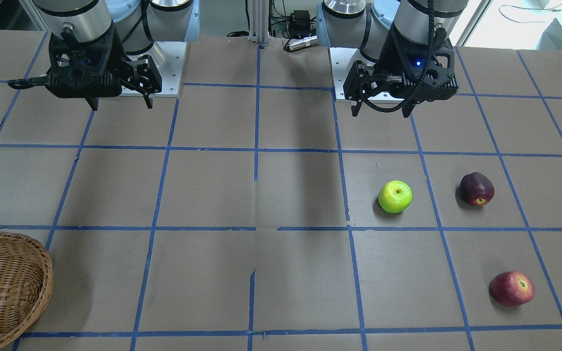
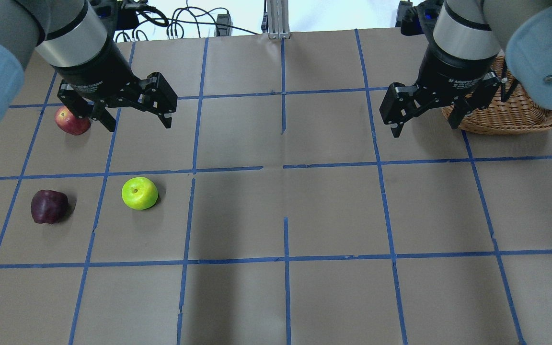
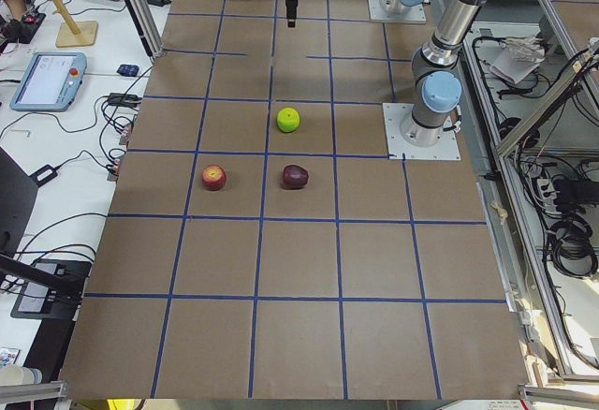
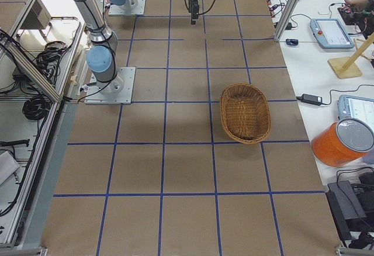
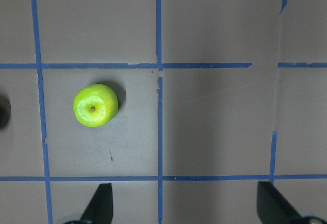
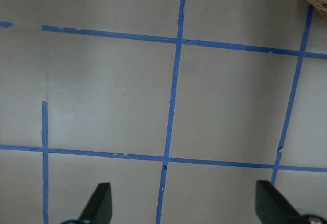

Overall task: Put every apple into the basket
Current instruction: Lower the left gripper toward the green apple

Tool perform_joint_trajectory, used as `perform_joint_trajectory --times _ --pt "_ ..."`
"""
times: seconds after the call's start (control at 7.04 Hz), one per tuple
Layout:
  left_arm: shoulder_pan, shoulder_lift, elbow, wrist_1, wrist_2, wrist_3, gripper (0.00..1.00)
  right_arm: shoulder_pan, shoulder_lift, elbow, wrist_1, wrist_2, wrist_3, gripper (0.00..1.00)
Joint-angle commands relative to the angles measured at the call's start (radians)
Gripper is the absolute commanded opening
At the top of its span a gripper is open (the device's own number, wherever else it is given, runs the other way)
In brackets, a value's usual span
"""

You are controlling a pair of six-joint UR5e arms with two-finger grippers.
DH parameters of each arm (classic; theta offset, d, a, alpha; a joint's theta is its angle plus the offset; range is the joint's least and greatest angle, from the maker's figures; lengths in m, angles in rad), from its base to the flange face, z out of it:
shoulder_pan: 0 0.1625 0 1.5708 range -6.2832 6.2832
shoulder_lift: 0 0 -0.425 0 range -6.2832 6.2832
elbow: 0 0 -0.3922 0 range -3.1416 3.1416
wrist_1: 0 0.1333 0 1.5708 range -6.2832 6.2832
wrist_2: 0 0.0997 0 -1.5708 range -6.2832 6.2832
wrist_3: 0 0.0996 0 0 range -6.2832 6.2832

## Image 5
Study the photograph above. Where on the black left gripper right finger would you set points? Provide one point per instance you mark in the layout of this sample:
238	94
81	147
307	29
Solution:
272	207

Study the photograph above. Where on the green apple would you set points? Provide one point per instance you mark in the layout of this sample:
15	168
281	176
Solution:
95	105

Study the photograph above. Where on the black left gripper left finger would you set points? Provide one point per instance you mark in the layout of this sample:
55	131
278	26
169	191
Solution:
100	207

